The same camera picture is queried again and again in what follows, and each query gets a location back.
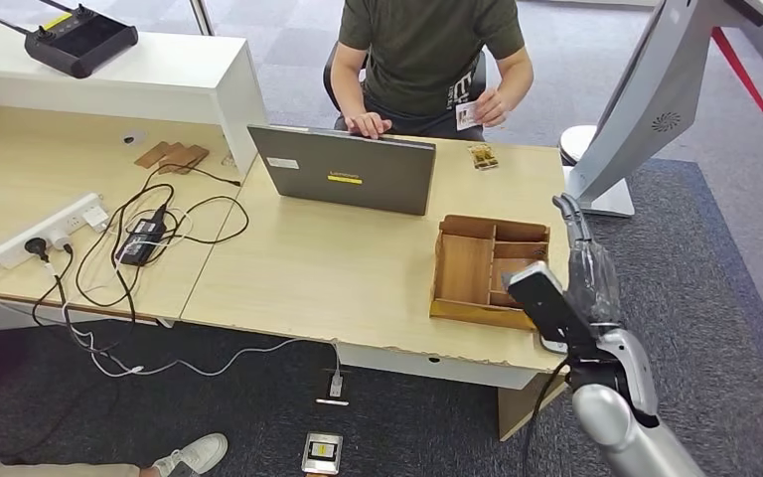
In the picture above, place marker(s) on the wooden organiser box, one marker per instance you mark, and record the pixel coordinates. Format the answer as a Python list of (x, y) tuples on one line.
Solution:
[(464, 270)]

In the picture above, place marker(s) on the person's left hand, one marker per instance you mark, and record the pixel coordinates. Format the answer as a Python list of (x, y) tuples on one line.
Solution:
[(493, 107)]

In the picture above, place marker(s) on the metal door frame post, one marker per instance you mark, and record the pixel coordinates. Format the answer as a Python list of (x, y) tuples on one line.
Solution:
[(200, 16)]

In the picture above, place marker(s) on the patterned room key card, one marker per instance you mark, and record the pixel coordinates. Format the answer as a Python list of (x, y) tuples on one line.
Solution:
[(483, 157)]

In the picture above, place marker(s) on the person's foot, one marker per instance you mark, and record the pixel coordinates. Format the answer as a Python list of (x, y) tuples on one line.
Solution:
[(197, 454)]

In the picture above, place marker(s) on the red floor tape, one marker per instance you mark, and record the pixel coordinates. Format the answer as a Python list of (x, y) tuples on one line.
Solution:
[(750, 85)]

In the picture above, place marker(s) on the person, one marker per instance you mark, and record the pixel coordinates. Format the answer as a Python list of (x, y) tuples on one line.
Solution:
[(421, 52)]

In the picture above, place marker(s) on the white charger plug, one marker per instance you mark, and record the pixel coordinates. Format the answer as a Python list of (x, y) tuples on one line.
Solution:
[(95, 217)]

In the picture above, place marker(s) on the black remote controller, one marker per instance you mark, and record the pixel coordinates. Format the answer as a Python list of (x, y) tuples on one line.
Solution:
[(79, 41)]

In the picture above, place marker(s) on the round desk grommet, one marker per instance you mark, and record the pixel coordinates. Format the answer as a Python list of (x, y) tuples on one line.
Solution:
[(131, 138)]

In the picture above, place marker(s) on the flat wooden piece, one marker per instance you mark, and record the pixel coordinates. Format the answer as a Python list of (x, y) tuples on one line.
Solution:
[(151, 155), (186, 158)]

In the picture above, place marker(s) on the person's left forearm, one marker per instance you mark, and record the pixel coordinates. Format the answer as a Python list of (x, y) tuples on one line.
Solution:
[(518, 82)]

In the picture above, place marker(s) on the person's right forearm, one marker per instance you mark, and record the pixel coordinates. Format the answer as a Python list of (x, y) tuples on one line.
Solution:
[(345, 89)]

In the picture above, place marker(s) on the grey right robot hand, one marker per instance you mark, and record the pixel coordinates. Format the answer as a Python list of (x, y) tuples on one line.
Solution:
[(595, 283)]

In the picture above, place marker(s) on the white desk modesty panel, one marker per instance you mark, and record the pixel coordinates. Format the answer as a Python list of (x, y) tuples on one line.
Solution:
[(6, 319), (434, 368)]

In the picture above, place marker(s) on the black power adapter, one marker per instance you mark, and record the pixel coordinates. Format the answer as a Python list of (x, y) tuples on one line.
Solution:
[(140, 239)]

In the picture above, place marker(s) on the round white stand base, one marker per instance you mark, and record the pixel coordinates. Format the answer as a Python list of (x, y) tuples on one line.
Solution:
[(576, 143)]

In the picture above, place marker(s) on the person's right hand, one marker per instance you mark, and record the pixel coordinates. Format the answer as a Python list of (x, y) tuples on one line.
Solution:
[(369, 125)]

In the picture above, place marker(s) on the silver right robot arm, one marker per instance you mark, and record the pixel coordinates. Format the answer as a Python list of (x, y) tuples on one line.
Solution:
[(618, 428)]

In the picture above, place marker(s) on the white power strip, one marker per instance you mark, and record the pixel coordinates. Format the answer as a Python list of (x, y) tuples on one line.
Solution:
[(44, 229)]

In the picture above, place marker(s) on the closed silver floor socket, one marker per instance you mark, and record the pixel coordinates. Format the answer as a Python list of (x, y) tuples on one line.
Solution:
[(321, 454)]

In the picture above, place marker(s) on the wooden desk leg panel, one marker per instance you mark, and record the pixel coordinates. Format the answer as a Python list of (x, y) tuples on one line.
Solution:
[(520, 408)]

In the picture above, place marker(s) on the grey round plug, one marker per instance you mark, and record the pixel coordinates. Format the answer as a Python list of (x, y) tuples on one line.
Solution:
[(61, 240)]

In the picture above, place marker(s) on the black mains plug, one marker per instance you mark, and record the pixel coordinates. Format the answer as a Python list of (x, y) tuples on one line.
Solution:
[(35, 247)]

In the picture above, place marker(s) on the white ID card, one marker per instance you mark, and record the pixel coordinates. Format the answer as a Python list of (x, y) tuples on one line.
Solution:
[(466, 115)]

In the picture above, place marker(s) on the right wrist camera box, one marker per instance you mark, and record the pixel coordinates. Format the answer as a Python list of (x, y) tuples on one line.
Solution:
[(546, 303)]

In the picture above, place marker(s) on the open brass floor socket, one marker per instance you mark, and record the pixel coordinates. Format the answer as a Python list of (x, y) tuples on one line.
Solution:
[(332, 402)]

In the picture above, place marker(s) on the clear plastic film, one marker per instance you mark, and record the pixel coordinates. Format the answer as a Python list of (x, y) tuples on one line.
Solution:
[(595, 283)]

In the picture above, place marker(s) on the person's leg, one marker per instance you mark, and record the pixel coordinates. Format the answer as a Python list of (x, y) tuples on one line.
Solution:
[(46, 470)]

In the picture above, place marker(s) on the silver kiosk stand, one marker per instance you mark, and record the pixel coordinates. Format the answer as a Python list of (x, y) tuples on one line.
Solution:
[(651, 99)]

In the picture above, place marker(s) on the grey laptop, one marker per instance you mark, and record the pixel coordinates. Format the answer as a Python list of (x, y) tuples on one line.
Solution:
[(342, 170)]

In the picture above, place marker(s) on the white desk riser shelf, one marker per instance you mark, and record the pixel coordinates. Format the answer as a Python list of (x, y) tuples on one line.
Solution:
[(158, 76)]

